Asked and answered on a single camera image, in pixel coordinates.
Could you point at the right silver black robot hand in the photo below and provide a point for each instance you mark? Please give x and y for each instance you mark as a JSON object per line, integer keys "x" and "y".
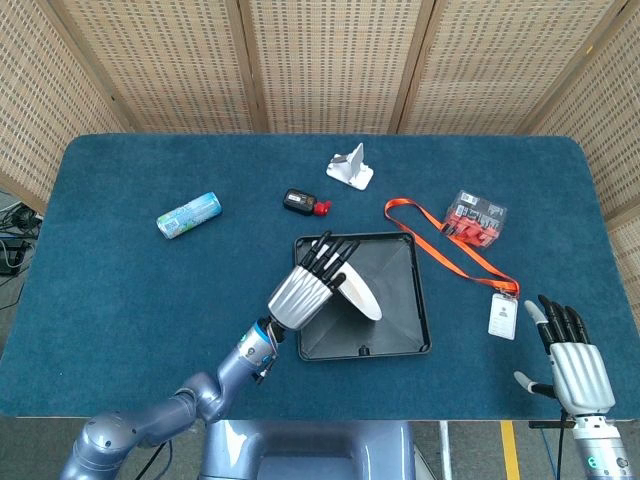
{"x": 580, "y": 370}

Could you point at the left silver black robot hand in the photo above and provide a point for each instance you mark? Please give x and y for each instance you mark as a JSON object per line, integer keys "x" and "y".
{"x": 300, "y": 297}

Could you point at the white oval object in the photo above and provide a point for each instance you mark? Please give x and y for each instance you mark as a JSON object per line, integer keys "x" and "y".
{"x": 362, "y": 295}

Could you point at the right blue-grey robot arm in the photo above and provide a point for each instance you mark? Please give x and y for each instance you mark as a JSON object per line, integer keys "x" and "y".
{"x": 597, "y": 450}

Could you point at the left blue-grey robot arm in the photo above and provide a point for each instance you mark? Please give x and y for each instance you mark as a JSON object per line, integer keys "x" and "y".
{"x": 200, "y": 395}

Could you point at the black square plastic tray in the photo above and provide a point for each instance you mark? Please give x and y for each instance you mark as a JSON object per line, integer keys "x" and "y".
{"x": 400, "y": 280}

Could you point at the white ID badge card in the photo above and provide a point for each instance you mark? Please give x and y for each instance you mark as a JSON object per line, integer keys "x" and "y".
{"x": 502, "y": 320}

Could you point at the black bottle with red cap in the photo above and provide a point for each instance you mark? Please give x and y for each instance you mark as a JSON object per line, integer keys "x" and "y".
{"x": 299, "y": 201}

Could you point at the woven folding screen panel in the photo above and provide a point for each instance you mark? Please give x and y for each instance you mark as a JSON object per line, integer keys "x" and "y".
{"x": 40, "y": 100}
{"x": 610, "y": 125}
{"x": 627, "y": 280}
{"x": 500, "y": 65}
{"x": 335, "y": 65}
{"x": 165, "y": 65}

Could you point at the blue drink can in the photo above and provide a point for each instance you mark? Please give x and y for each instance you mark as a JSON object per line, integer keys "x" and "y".
{"x": 187, "y": 216}

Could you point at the white folding phone stand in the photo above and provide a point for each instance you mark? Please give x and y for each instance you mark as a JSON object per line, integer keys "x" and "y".
{"x": 357, "y": 160}

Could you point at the blue-grey robot torso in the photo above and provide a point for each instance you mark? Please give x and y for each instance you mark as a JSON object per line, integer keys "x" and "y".
{"x": 300, "y": 450}

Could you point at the blue table cloth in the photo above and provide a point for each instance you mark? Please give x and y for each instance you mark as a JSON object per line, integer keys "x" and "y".
{"x": 125, "y": 300}

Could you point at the clear box of red parts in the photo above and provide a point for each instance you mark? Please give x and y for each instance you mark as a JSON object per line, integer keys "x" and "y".
{"x": 472, "y": 220}

